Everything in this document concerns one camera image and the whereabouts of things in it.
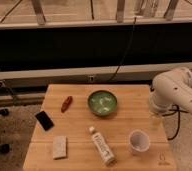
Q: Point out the green ceramic bowl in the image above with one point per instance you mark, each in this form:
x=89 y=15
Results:
x=102 y=103

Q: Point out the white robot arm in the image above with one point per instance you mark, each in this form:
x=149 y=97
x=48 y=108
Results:
x=171 y=87

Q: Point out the white plastic cup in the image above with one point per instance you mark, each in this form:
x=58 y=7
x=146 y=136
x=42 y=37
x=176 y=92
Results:
x=139 y=142

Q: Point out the white labelled bottle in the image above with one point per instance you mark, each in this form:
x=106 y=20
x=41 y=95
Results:
x=102 y=147

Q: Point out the black smartphone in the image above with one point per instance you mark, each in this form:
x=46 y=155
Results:
x=44 y=120

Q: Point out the beige sponge block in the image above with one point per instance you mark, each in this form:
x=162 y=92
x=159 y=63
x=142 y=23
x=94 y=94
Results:
x=59 y=147

